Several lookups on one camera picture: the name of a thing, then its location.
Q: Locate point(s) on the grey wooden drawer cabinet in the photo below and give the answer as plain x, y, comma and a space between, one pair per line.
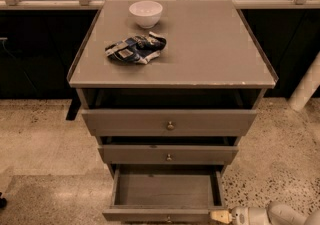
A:
211, 61

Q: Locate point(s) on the grey top drawer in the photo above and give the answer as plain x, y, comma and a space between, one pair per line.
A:
168, 122

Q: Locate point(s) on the grey middle drawer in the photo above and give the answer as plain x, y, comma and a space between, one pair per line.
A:
167, 154

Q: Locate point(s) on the white pillar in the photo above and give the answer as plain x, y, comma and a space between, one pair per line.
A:
307, 86

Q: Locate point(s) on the grey bottom drawer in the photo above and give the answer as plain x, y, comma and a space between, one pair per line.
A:
165, 193

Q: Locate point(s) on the white ceramic bowl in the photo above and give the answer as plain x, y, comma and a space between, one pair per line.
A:
146, 14

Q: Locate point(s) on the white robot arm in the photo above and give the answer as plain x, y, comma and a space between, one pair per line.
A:
276, 213

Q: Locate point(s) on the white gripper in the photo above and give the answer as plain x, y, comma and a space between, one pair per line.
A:
245, 216

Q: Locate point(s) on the grey drawer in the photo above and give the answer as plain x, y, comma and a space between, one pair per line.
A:
168, 122
165, 193
167, 154

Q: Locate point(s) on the crumpled blue snack bag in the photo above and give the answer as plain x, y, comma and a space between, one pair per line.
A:
139, 49

